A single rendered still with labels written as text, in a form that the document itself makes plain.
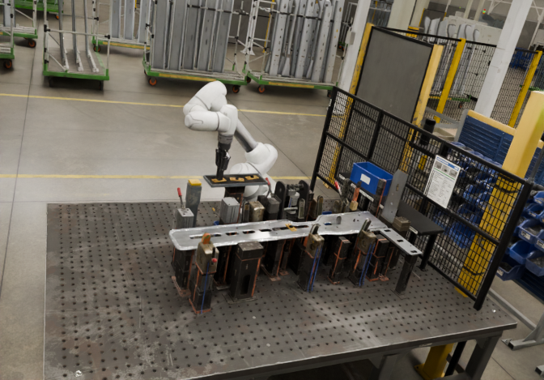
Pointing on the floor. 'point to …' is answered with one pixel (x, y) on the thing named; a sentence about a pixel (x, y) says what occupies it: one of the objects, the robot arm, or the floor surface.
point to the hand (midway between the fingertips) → (219, 173)
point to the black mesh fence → (436, 204)
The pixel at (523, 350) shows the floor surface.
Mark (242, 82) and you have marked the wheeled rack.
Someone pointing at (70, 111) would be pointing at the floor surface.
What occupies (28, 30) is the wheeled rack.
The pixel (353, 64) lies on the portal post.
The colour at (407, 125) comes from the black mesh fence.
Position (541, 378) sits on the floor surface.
